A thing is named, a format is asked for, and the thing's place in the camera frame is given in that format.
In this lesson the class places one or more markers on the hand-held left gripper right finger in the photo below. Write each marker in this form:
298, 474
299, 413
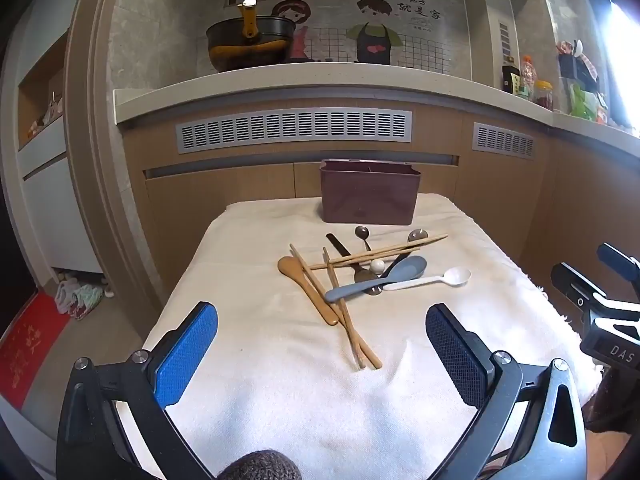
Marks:
455, 355

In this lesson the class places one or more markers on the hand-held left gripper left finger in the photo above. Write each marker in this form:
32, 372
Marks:
187, 355

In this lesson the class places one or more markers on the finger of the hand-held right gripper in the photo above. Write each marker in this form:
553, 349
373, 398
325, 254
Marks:
617, 260
570, 282

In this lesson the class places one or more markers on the white plastic spoon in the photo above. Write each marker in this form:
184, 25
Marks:
457, 275

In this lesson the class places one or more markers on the blue-grey plastic spoon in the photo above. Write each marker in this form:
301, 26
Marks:
410, 266

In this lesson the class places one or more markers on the wooden spoon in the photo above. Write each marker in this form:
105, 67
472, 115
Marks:
292, 267

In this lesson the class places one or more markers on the small spoon with white ball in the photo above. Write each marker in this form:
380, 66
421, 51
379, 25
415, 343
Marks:
362, 232

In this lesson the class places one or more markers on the maroon plastic utensil holder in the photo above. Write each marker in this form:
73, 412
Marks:
365, 195

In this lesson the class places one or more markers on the person's left hand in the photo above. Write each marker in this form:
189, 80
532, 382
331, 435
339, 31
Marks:
260, 467

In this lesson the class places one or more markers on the white table cloth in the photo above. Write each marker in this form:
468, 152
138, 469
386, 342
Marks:
280, 400

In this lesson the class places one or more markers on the pile of slippers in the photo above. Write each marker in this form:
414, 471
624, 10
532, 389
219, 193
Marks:
80, 295

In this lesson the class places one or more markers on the short grey vent grille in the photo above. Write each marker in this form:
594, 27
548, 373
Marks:
502, 141

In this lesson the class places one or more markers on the green packet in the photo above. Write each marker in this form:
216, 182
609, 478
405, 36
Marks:
587, 105

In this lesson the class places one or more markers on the red floor mat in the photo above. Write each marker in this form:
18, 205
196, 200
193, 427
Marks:
27, 350

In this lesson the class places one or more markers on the glass jar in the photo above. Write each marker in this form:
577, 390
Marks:
544, 96

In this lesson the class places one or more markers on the white shelf cabinet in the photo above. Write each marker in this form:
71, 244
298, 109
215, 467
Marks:
60, 210

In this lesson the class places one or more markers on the bright window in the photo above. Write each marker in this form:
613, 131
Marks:
625, 60

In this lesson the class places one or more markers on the orange-capped plastic bottle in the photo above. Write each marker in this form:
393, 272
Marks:
528, 77

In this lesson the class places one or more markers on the black packet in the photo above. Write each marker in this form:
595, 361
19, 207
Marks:
511, 80

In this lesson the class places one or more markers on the cluttered small sundries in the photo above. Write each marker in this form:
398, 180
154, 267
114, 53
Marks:
47, 117

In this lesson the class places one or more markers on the white wall control panel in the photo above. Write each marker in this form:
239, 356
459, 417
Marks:
506, 39

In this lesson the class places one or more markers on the cartoon wall poster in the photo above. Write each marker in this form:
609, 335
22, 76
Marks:
375, 30

